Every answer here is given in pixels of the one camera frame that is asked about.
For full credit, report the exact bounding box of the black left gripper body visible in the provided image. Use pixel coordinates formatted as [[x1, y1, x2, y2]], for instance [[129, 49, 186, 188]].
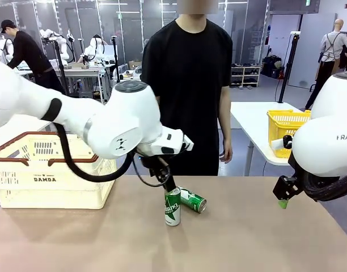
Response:
[[139, 154, 172, 186]]

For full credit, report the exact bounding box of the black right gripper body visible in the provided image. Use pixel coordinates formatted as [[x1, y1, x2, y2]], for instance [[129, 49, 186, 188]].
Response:
[[287, 154, 306, 185]]

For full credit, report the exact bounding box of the green beer can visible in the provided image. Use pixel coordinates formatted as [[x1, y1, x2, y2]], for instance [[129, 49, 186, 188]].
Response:
[[164, 186, 182, 227], [179, 186, 208, 214]]

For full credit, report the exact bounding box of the person's left forearm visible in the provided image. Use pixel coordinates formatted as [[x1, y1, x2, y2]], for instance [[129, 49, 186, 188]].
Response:
[[217, 112, 232, 141]]

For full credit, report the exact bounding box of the yellow plastic shopping basket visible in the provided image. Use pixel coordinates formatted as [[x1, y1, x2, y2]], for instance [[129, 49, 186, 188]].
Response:
[[266, 109, 312, 159]]

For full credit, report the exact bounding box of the white table under yellow basket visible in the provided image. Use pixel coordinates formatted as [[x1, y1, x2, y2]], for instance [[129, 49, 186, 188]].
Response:
[[230, 101, 313, 167]]

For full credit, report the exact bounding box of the cream shopping basket brown rim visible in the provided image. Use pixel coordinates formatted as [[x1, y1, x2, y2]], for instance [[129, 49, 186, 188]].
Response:
[[0, 131, 119, 210]]

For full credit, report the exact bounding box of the person's left hand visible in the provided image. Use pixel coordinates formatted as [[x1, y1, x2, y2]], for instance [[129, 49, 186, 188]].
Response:
[[218, 138, 234, 165]]

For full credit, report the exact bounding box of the person's black-clad body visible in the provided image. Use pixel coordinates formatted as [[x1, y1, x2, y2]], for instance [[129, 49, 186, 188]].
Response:
[[141, 14, 234, 176]]

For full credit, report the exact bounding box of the black tripod pole white head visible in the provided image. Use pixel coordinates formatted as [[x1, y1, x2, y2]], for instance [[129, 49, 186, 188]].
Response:
[[278, 31, 302, 104]]

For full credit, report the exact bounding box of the pile of dark bags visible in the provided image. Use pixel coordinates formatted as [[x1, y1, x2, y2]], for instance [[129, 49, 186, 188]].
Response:
[[261, 55, 285, 79]]

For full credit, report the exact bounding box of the white shoe rack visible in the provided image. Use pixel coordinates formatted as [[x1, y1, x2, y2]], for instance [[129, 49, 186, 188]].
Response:
[[230, 65, 261, 88]]

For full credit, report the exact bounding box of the grey background workbench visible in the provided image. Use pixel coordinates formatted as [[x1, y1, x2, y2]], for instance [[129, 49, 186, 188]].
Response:
[[56, 62, 112, 103]]

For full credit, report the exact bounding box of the mannequin with grey apron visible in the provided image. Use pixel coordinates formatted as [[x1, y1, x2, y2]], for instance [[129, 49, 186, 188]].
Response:
[[305, 19, 347, 111]]

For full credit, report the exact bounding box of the thin black tripod pole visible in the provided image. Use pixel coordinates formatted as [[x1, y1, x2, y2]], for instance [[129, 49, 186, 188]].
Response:
[[52, 36, 71, 96]]

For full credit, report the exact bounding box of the background person in black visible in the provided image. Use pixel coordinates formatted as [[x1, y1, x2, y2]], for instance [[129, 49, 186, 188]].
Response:
[[0, 19, 64, 95]]

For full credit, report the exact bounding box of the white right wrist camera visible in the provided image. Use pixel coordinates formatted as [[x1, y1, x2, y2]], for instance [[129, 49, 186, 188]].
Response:
[[270, 134, 295, 151]]

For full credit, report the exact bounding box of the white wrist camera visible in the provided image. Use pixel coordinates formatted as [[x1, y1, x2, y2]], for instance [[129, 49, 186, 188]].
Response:
[[181, 135, 195, 152], [270, 134, 295, 151]]

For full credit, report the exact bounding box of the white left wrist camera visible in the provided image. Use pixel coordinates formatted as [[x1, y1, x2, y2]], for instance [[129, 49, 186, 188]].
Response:
[[181, 135, 195, 152]]

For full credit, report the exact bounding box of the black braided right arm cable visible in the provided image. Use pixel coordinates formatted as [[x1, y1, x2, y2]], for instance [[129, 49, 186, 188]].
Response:
[[302, 169, 347, 202]]

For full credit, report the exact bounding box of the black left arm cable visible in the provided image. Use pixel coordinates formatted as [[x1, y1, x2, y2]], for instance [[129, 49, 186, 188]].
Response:
[[52, 121, 166, 188]]

